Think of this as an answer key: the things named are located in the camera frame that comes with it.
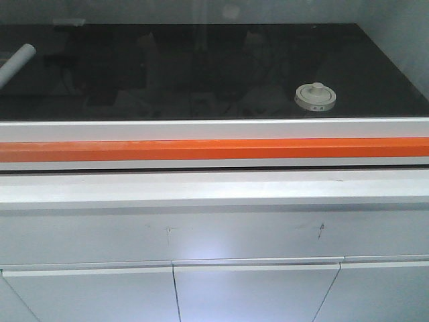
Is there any glass jar with cream lid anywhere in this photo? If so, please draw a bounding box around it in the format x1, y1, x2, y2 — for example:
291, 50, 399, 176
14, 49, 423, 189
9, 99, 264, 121
294, 83, 336, 112

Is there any fume hood sash orange handle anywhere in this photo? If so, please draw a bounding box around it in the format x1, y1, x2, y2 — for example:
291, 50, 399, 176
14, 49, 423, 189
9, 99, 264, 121
1, 117, 428, 171

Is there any white rolled paper tube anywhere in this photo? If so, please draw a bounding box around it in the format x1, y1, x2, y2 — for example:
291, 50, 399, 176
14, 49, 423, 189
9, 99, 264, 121
1, 44, 37, 89

